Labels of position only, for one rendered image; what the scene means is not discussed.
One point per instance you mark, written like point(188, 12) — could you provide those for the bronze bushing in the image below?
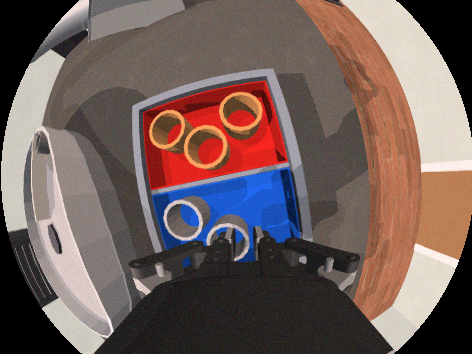
point(240, 101)
point(161, 126)
point(194, 140)

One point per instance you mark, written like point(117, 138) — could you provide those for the white round turntable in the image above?
point(95, 222)

